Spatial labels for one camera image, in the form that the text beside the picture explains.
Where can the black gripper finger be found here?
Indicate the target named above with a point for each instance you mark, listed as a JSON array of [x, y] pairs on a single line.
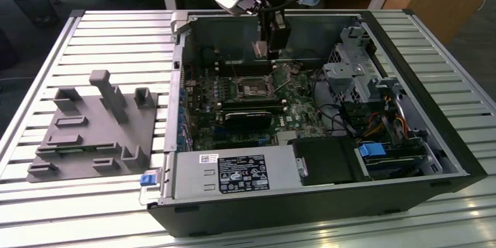
[[280, 39], [263, 27]]

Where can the CPU socket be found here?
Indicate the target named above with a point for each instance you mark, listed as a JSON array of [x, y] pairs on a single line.
[[252, 88]]

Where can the green motherboard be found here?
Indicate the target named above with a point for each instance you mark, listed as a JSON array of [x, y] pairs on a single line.
[[301, 114]]

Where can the black fan graphics card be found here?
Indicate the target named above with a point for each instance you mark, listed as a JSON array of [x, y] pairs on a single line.
[[248, 120]]

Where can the silver finned heatsink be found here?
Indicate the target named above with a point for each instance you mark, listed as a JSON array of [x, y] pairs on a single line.
[[284, 137]]

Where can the black plastic shroud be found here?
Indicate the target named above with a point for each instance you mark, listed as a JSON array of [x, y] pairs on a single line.
[[329, 161]]

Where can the blue disk carrier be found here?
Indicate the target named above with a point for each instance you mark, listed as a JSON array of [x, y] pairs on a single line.
[[372, 150]]

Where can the black hard disk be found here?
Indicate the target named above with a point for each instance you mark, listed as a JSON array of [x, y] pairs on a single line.
[[395, 163]]

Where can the grey parts rack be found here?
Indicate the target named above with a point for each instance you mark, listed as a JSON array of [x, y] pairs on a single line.
[[96, 132]]

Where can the silver power supply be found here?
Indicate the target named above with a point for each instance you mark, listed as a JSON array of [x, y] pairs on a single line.
[[185, 190]]

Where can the blue case latch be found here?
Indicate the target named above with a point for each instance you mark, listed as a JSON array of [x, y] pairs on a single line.
[[148, 179]]

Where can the black open PC case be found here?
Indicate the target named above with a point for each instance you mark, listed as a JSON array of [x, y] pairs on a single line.
[[309, 219]]

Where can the green RAM stick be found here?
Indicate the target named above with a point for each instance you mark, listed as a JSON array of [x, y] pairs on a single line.
[[75, 150]]

